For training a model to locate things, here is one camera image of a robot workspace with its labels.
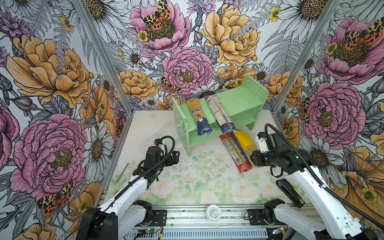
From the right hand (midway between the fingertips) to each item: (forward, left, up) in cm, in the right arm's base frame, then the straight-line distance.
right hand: (256, 162), depth 73 cm
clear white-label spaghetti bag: (+22, +16, +12) cm, 29 cm away
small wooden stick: (+10, +71, -18) cm, 73 cm away
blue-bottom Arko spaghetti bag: (+12, +25, +12) cm, 30 cm away
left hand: (+9, +42, -10) cm, 44 cm away
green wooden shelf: (+46, -4, -3) cm, 46 cm away
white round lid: (-19, +21, -13) cm, 31 cm away
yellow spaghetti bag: (+8, +3, +1) cm, 9 cm away
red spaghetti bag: (+8, +2, -17) cm, 19 cm away
